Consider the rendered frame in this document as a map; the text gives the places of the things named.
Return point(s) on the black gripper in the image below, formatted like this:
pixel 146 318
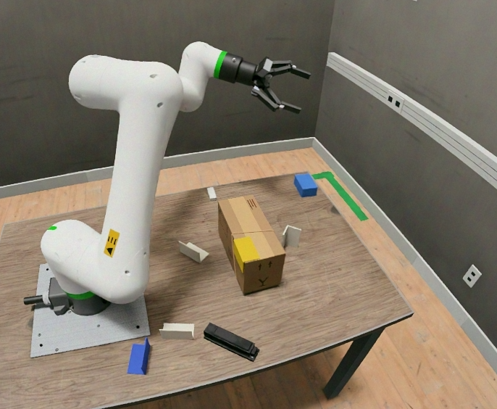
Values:
pixel 246 76

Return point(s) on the blue rectangular block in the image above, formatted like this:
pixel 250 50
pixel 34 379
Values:
pixel 305 185

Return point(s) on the grey l-shaped corner guard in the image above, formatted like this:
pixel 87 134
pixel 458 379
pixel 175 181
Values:
pixel 291 236

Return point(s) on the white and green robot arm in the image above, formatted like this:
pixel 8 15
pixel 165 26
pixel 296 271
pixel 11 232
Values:
pixel 92 268

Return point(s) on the blue l-shaped angle piece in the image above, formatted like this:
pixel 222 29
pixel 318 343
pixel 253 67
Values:
pixel 139 358

